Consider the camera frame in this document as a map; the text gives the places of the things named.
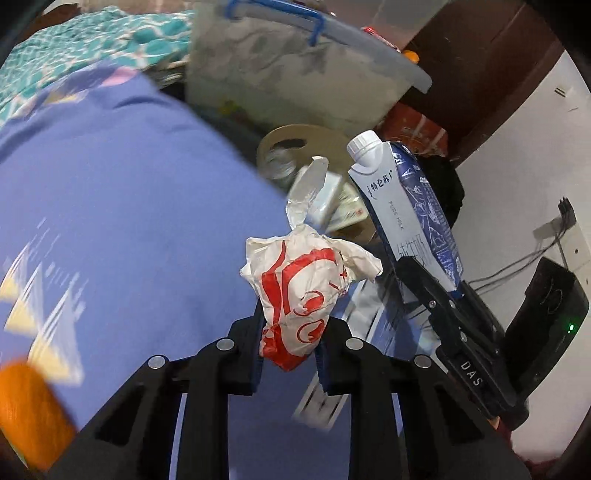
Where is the teal patterned quilt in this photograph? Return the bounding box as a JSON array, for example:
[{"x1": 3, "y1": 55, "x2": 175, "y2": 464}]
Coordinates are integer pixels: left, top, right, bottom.
[{"x1": 0, "y1": 9, "x2": 195, "y2": 123}]

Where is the black bag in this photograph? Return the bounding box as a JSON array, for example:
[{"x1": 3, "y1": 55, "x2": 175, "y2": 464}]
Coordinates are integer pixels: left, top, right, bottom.
[{"x1": 418, "y1": 154, "x2": 465, "y2": 227}]

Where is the orange fruit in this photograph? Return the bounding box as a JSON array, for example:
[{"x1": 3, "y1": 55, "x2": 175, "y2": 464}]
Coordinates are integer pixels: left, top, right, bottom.
[{"x1": 0, "y1": 362, "x2": 79, "y2": 472}]

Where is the red and white wrapper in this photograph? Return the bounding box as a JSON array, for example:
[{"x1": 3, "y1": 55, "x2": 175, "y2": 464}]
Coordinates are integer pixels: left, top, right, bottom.
[{"x1": 239, "y1": 156, "x2": 384, "y2": 372}]

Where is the blue and white milk carton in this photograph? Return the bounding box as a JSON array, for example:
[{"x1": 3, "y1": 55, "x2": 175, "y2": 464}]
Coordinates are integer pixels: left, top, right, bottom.
[{"x1": 346, "y1": 130, "x2": 465, "y2": 305}]

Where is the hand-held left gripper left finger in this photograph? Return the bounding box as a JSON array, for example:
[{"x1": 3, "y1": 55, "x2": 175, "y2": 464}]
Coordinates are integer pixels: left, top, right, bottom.
[{"x1": 46, "y1": 316, "x2": 266, "y2": 480}]

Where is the red cardboard box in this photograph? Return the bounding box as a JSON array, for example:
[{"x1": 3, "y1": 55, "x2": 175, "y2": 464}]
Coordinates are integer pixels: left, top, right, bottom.
[{"x1": 385, "y1": 104, "x2": 448, "y2": 155}]

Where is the black power cable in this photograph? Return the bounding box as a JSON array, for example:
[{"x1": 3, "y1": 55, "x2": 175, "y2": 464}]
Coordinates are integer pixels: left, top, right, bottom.
[{"x1": 468, "y1": 222, "x2": 568, "y2": 291}]

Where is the dark wooden door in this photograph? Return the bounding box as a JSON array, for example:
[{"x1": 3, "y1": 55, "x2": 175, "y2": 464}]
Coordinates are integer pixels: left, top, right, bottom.
[{"x1": 402, "y1": 0, "x2": 566, "y2": 167}]

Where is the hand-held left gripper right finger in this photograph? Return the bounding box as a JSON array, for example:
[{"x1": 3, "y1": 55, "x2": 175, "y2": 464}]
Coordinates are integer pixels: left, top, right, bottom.
[{"x1": 314, "y1": 318, "x2": 532, "y2": 480}]

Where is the wall socket with plug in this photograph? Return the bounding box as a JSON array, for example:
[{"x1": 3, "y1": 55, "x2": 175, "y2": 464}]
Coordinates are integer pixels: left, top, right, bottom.
[{"x1": 556, "y1": 198, "x2": 578, "y2": 227}]

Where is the clear plastic storage box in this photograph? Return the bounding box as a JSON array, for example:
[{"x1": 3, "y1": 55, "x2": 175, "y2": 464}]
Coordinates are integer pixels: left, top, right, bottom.
[{"x1": 185, "y1": 0, "x2": 432, "y2": 134}]

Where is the beige waste bin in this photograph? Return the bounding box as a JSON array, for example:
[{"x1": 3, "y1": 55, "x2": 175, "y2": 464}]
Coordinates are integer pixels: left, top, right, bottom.
[{"x1": 256, "y1": 124, "x2": 384, "y2": 245}]

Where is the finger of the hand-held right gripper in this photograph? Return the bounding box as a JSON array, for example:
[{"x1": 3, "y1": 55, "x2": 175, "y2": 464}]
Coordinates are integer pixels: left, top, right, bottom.
[
  {"x1": 455, "y1": 281, "x2": 505, "y2": 343},
  {"x1": 397, "y1": 256, "x2": 468, "y2": 348}
]

